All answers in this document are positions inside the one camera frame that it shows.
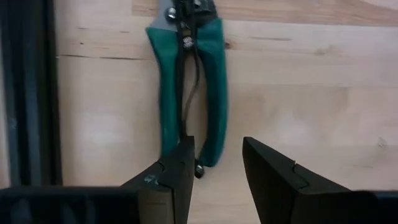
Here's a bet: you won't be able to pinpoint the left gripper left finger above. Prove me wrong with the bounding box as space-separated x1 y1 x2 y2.
121 135 196 224

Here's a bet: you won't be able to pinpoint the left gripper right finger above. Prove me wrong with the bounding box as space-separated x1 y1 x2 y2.
243 136 351 224

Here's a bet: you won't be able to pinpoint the green pruning shears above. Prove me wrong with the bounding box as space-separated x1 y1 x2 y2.
145 0 229 180

